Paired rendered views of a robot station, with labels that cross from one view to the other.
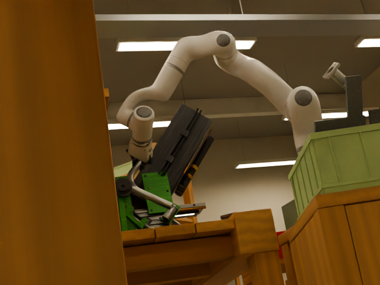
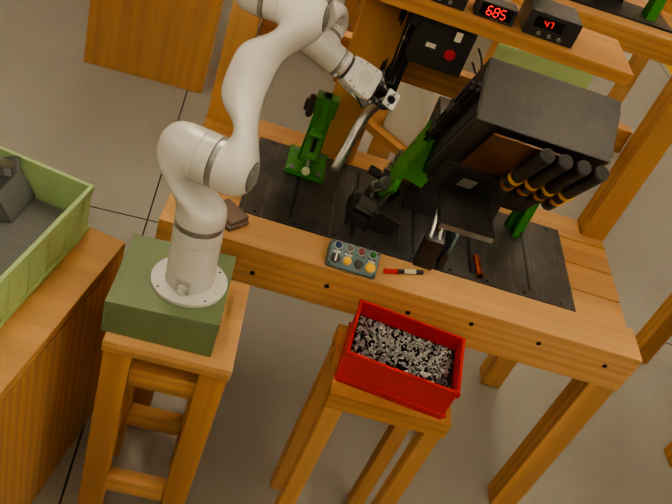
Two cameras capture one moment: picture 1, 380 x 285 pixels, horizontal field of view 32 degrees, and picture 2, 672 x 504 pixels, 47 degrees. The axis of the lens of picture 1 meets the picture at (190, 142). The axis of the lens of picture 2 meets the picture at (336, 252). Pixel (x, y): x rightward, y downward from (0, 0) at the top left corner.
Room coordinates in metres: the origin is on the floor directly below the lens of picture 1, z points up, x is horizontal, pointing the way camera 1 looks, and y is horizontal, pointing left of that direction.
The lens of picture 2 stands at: (2.86, -1.83, 2.33)
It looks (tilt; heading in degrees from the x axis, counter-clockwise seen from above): 39 degrees down; 94
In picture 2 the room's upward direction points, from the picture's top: 22 degrees clockwise
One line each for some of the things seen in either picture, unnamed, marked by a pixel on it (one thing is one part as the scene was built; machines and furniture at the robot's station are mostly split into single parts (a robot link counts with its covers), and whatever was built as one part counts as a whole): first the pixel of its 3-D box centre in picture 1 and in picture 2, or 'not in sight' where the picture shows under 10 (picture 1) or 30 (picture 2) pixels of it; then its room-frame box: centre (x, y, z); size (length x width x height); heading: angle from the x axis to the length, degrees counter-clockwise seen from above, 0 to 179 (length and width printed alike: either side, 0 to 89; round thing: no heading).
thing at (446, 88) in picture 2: not in sight; (449, 81); (2.84, 0.62, 1.23); 1.30 x 0.05 x 0.09; 13
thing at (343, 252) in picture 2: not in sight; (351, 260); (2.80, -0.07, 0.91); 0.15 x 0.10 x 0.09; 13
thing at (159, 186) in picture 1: (156, 194); (421, 158); (2.86, 0.18, 1.17); 0.13 x 0.12 x 0.20; 13
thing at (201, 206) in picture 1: (162, 214); (462, 195); (3.02, 0.18, 1.11); 0.39 x 0.16 x 0.03; 103
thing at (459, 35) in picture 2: not in sight; (441, 39); (2.77, 0.44, 1.43); 0.17 x 0.12 x 0.15; 13
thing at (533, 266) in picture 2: not in sight; (411, 222); (2.92, 0.26, 0.89); 1.10 x 0.42 x 0.02; 13
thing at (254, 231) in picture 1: (212, 267); (402, 294); (2.98, -0.01, 0.83); 1.50 x 0.14 x 0.15; 13
